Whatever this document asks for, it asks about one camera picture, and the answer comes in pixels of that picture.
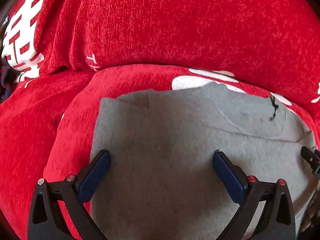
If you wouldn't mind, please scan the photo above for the grey knit sweater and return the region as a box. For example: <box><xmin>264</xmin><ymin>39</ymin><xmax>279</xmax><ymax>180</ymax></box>
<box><xmin>91</xmin><ymin>82</ymin><xmax>317</xmax><ymax>239</ymax></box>

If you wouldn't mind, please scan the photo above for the person's right hand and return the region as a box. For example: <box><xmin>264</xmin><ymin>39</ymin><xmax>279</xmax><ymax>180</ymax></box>
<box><xmin>300</xmin><ymin>194</ymin><xmax>319</xmax><ymax>232</ymax></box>

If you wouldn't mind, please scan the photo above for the red wedding quilt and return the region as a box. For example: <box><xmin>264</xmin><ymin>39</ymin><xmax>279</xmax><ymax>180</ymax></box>
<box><xmin>3</xmin><ymin>0</ymin><xmax>319</xmax><ymax>107</ymax></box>

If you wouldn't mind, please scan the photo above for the red folded wedding blanket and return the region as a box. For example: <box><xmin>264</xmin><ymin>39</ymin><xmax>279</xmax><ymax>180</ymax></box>
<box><xmin>1</xmin><ymin>64</ymin><xmax>319</xmax><ymax>239</ymax></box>

